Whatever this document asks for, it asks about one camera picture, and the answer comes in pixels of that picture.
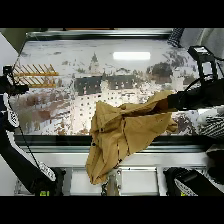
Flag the dark checked garment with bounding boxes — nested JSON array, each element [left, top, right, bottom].
[[166, 28, 186, 48]]

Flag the grey garment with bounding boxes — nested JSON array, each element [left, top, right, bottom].
[[179, 28, 224, 58]]

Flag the striped garment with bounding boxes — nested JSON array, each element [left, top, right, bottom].
[[199, 114, 224, 140]]

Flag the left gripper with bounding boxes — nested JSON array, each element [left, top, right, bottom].
[[7, 83, 30, 97]]

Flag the tan long-sleeved shirt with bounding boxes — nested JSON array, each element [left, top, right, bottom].
[[85, 90, 179, 185]]

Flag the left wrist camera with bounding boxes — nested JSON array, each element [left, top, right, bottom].
[[2, 65, 15, 85]]

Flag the wooden peg rack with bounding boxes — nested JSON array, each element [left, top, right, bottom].
[[12, 63, 60, 89]]

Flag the silver frame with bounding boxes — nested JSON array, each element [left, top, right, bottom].
[[13, 28, 224, 197]]

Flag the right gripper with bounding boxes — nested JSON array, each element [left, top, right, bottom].
[[166, 90, 193, 112]]

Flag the white garment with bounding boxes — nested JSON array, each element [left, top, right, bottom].
[[196, 105, 224, 125]]

